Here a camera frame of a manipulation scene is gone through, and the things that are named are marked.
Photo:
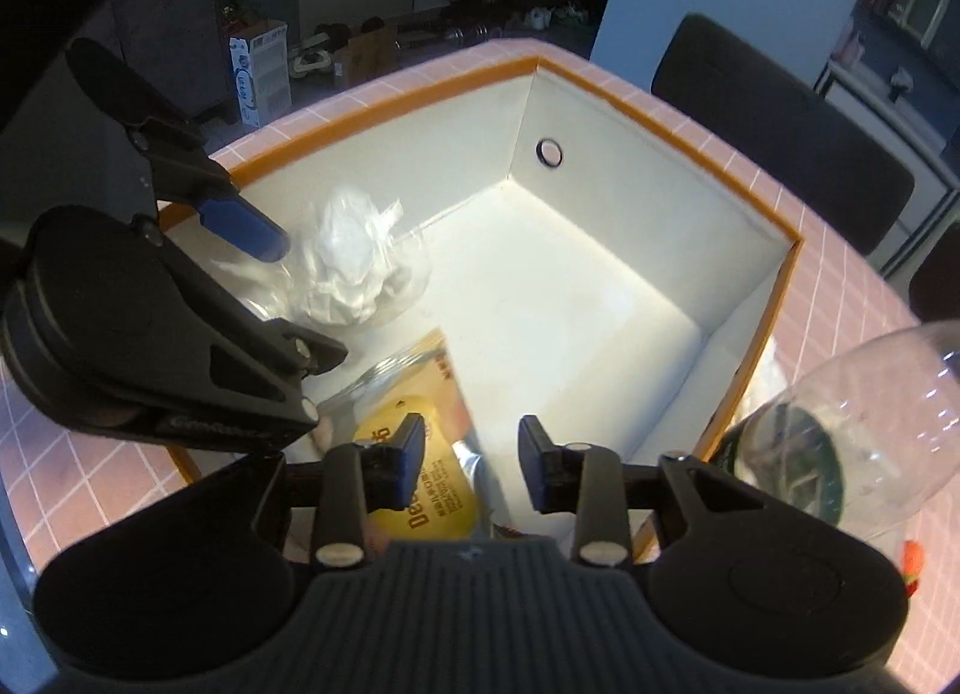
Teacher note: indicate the white blue carton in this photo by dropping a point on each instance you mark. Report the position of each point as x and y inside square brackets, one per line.
[259, 62]

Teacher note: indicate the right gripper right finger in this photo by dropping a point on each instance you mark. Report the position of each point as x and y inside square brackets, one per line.
[591, 483]

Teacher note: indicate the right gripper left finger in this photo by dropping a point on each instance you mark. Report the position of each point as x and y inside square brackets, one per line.
[352, 481]

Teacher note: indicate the orange cardboard box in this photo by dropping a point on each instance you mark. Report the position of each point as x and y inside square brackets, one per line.
[588, 267]

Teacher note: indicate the left black chair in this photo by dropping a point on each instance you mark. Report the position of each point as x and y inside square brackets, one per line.
[765, 112]

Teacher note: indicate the clear plastic water bottle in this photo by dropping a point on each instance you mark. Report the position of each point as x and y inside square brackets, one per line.
[862, 441]

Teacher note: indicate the orange crochet fruit toy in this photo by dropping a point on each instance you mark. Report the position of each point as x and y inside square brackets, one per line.
[913, 558]

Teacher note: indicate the clear bag white stuffing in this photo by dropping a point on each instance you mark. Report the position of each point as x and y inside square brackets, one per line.
[346, 268]

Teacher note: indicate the right black chair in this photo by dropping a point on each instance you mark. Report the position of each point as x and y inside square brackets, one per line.
[934, 290]

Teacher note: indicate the black chair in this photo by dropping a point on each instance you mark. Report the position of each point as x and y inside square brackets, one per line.
[765, 112]
[934, 290]

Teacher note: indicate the yellow snack bag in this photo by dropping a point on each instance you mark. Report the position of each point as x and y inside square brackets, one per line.
[450, 499]

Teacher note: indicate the white vanity cabinet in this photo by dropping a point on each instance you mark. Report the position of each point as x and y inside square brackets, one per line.
[864, 98]

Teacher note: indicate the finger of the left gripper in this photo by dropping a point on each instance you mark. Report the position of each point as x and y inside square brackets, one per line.
[175, 150]

